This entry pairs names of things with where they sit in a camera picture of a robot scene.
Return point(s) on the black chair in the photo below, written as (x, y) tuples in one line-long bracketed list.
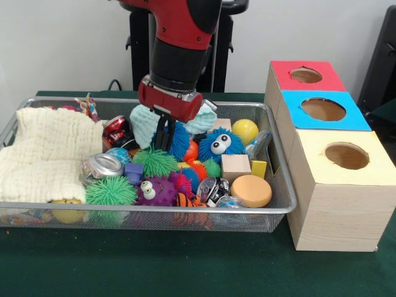
[(380, 68)]

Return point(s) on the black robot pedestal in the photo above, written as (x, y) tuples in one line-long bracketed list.
[(139, 49)]

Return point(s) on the silver can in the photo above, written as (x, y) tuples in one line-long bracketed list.
[(102, 167)]

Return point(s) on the wooden cube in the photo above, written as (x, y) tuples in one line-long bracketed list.
[(236, 167)]

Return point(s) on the red black packet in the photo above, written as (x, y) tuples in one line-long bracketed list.
[(116, 127)]

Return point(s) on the purple spiky ball with eyes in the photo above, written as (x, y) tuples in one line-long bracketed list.
[(158, 193)]

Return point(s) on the large green spiky ball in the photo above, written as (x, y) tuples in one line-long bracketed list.
[(112, 192)]

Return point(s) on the wooden box with three holes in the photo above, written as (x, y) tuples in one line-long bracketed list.
[(337, 204)]

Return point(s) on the yellow ball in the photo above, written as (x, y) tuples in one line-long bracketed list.
[(245, 131)]

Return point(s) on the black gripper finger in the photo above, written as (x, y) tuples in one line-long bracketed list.
[(159, 131), (169, 135)]

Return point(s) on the blue fuzzy ball with eyes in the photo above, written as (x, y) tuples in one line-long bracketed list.
[(221, 145)]

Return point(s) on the orange tiger striped toy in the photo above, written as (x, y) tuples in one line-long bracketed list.
[(184, 200)]

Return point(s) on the round wooden disc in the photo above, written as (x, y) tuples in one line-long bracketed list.
[(251, 190)]

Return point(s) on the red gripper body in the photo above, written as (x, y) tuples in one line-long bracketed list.
[(170, 102)]

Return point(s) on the clear mesh bin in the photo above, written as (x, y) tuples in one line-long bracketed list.
[(275, 185)]

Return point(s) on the purple plastic block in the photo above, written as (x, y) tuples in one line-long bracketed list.
[(133, 173)]

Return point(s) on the blue globe ball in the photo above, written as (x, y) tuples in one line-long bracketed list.
[(120, 155)]

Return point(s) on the clear blue plastic packet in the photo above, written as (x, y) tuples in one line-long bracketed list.
[(260, 143)]

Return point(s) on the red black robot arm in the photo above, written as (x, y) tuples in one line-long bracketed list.
[(179, 37)]

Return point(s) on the cream waffle cloth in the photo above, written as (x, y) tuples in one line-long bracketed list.
[(46, 148)]

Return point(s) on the yellow block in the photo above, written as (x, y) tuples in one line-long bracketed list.
[(259, 169)]

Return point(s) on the small green spiky ball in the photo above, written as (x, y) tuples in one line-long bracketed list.
[(156, 163)]

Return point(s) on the mint green knit cloth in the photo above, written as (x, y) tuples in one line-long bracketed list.
[(141, 124)]

